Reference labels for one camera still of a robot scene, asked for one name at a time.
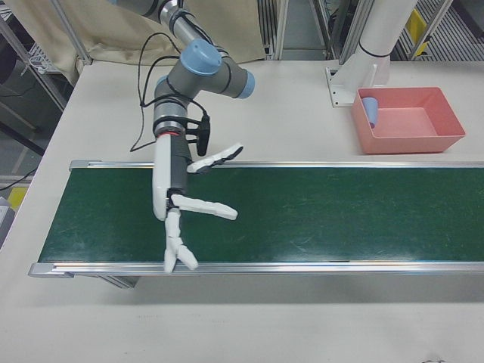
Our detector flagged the beige curtain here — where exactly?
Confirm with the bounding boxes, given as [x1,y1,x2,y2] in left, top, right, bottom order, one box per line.
[7,0,265,86]

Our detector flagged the blue cup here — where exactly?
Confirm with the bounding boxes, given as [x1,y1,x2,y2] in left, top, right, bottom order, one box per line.
[361,97,379,129]

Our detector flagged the slanted aluminium frame post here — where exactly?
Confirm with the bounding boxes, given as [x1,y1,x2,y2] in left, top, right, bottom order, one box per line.
[56,0,94,67]

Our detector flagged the white-black robot hand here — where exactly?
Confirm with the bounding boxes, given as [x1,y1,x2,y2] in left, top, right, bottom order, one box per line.
[151,134,245,273]

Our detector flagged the aluminium frame enclosure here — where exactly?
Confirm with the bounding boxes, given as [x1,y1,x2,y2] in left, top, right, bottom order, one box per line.
[256,0,366,61]

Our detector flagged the metal wire shelf rack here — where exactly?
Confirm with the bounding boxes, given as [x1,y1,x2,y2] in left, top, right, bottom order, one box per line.
[0,0,76,156]

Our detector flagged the black wrist cable connector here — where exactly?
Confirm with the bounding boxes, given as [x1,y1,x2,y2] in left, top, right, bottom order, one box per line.
[185,109,213,157]

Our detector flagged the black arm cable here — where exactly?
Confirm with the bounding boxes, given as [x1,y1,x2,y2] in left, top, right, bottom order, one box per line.
[129,32,228,153]

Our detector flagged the pink plastic box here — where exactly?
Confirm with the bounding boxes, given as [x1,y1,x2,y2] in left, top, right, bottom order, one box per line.
[349,86,467,154]

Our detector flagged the yellow bracket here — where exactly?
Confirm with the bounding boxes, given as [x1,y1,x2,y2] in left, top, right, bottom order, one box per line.
[406,9,433,57]

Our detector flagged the green conveyor belt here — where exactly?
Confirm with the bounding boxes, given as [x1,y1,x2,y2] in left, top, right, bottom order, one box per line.
[29,159,484,290]

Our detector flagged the grey floor box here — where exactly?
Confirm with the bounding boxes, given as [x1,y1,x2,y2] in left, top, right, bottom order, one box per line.
[0,196,18,249]

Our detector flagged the grey ribbed grille panel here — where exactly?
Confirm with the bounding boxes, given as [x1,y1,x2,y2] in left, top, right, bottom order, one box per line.
[391,0,484,62]

